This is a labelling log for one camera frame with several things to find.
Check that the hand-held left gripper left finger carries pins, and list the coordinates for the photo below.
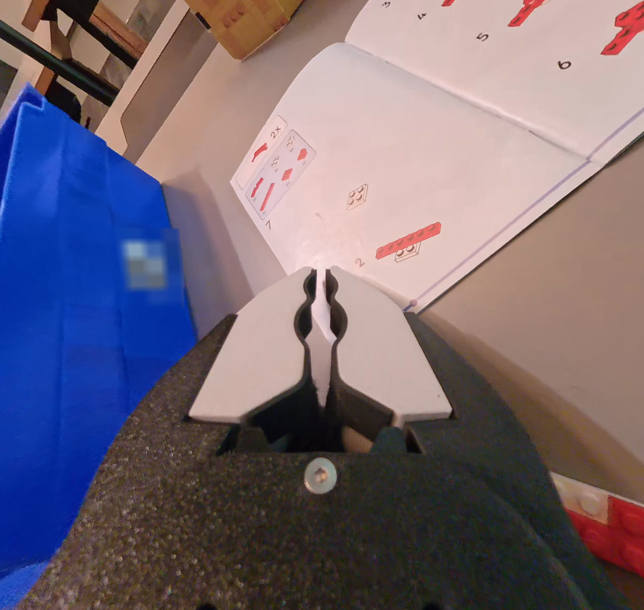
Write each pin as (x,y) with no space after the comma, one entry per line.
(251,363)

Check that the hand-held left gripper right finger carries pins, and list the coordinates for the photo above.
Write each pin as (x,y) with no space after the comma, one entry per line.
(392,363)

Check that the lego instruction booklet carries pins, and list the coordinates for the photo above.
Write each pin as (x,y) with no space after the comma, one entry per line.
(427,142)

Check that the long red lego plate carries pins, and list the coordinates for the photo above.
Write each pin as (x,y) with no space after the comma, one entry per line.
(619,534)

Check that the yellow white lego box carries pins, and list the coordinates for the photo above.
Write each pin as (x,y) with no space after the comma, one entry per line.
(241,1)

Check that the blue plastic bin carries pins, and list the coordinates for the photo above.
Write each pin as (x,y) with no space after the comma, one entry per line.
(60,318)

